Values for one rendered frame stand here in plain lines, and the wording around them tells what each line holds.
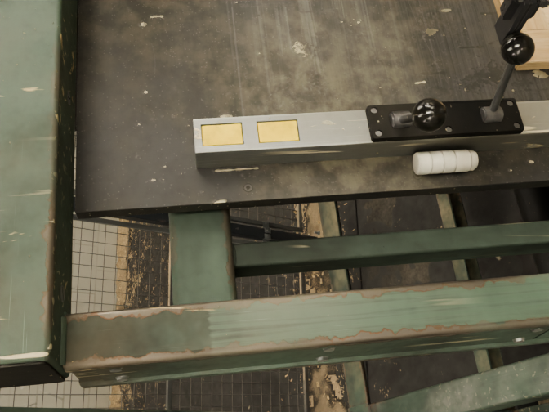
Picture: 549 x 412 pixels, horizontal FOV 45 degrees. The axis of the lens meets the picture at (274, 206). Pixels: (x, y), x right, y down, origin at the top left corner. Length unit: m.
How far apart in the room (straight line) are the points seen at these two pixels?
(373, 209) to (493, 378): 1.63
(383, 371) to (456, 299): 2.23
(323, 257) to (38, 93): 0.40
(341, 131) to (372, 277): 2.25
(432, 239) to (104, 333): 0.44
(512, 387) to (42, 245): 1.14
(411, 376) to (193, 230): 2.11
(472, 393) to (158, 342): 1.06
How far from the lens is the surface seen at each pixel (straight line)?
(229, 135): 0.82
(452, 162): 0.87
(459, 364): 2.70
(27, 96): 0.81
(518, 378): 1.58
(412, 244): 0.89
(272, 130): 0.83
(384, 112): 0.86
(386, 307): 0.74
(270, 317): 0.72
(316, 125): 0.84
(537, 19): 1.07
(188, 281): 0.82
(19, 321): 0.69
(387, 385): 2.97
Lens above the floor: 2.07
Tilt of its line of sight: 33 degrees down
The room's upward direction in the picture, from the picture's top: 79 degrees counter-clockwise
